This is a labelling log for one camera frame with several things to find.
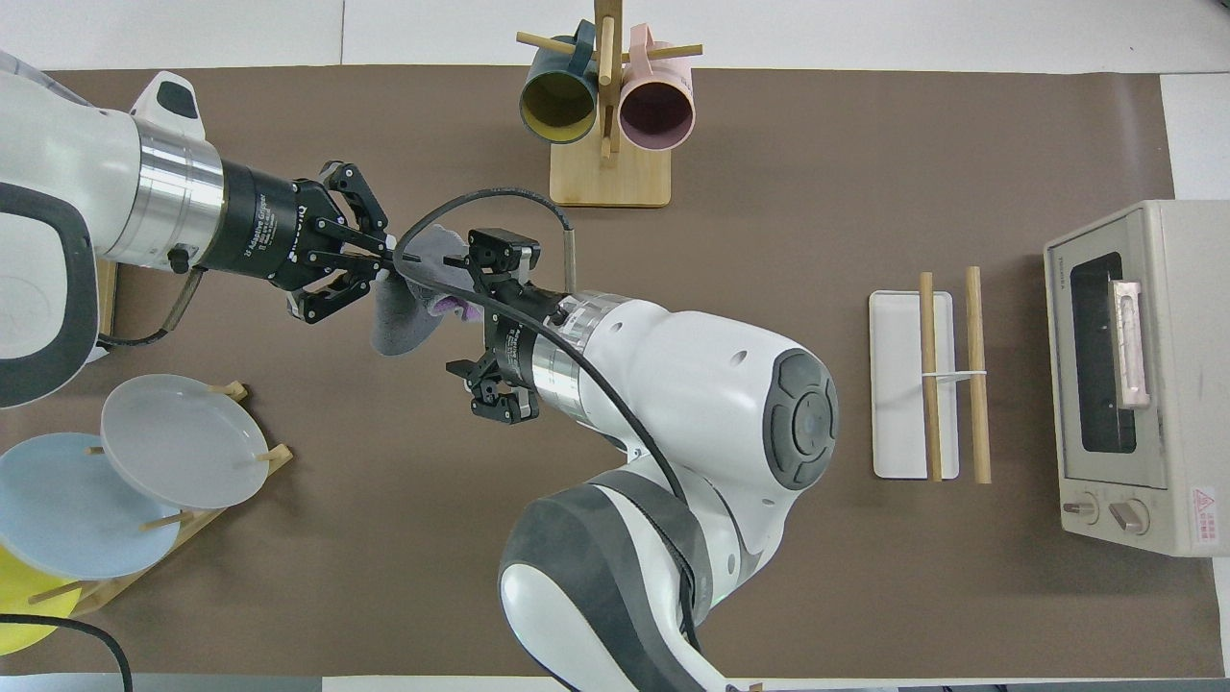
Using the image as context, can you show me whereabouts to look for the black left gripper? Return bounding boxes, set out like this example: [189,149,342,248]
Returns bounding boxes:
[207,159,391,326]

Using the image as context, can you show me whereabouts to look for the wooden plate rack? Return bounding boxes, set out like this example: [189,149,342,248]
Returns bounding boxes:
[27,382,294,618]

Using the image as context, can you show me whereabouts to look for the beige toaster oven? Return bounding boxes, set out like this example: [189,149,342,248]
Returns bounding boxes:
[1044,199,1230,558]

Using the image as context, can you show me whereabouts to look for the light blue plate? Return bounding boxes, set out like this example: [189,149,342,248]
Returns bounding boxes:
[0,432,184,581]

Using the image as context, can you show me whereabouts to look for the dark teal mug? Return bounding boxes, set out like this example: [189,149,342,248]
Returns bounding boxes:
[520,21,602,145]

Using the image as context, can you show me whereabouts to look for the wooden mug tree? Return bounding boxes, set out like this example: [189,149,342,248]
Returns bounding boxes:
[516,0,704,209]

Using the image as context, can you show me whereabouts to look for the wooden two-level shelf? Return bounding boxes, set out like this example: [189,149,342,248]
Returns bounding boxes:
[96,259,119,339]

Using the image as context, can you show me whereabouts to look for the white towel rack wooden bars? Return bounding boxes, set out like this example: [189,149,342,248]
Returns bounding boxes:
[869,266,993,484]

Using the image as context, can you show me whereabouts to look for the purple and grey towel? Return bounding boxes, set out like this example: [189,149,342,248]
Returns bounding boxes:
[370,224,491,358]

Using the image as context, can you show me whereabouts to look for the pink ribbed mug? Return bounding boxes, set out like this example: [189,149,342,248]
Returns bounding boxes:
[618,24,696,153]

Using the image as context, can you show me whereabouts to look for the large brown table mat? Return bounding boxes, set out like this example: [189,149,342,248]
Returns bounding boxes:
[0,65,1226,679]

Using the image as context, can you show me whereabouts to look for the grey plate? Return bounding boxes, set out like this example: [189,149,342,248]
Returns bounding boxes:
[100,374,271,510]

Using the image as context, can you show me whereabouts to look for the yellow plate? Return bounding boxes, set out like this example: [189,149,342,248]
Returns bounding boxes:
[0,543,83,656]

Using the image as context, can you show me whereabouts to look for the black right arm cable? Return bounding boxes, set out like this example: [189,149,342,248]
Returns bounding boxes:
[394,186,702,692]

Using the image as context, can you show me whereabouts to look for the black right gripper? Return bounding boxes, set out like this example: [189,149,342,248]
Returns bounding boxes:
[446,228,578,427]

